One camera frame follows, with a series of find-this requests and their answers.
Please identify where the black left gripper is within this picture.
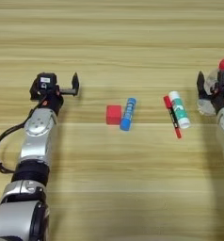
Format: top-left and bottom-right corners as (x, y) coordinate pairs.
(28, 72), (81, 115)

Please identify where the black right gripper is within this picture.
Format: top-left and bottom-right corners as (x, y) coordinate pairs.
(196, 71), (224, 115)

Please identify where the clear bottle with red cap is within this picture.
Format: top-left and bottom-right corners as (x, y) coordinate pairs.
(196, 57), (224, 117)

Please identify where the white and green glue stick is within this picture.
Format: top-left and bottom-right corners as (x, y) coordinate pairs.
(168, 90), (192, 130)

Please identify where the red cube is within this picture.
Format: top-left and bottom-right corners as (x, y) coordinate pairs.
(105, 104), (123, 126)

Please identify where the blue glue stick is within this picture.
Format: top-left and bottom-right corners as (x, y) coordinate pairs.
(119, 97), (137, 132)

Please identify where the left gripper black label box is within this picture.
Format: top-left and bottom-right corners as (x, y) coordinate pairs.
(36, 72), (58, 92)

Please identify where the red marker pen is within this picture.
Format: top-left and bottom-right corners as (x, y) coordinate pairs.
(162, 94), (184, 140)

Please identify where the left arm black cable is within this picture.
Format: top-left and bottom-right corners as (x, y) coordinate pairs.
(0, 100), (47, 174)

